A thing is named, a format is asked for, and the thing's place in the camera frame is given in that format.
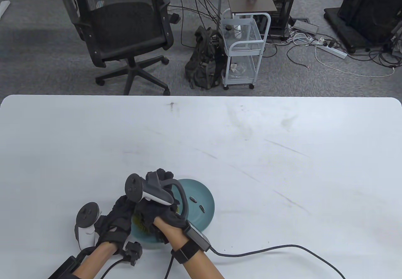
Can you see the person's left hand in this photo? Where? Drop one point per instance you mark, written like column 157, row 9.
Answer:
column 117, row 225

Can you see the person's right hand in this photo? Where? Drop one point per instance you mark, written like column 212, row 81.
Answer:
column 150, row 213

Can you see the teal plate with green beans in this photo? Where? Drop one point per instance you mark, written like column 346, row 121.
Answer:
column 147, row 241

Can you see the person's right forearm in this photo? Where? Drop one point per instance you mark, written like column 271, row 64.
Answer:
column 201, row 268

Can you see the person's left forearm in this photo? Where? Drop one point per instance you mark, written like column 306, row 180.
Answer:
column 94, row 261

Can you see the white black left hand controller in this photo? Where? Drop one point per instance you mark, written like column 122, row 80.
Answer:
column 86, row 216

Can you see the pile of green mung beans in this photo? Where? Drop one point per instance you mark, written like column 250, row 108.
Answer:
column 138, row 221

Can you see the dark green backpack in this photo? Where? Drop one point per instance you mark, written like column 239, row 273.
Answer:
column 204, row 62

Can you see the black mesh office chair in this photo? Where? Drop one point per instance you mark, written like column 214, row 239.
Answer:
column 122, row 21

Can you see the brown side table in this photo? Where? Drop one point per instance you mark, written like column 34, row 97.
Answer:
column 248, row 4

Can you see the grey adapter box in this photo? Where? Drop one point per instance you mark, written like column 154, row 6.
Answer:
column 305, row 27

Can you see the white power strip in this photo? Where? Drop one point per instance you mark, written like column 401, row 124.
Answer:
column 333, row 51

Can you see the white flat board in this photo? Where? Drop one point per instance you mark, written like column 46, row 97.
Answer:
column 3, row 8

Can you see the black computer tower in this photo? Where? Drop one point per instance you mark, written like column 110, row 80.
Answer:
column 282, row 5

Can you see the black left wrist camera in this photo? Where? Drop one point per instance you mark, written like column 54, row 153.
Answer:
column 133, row 252

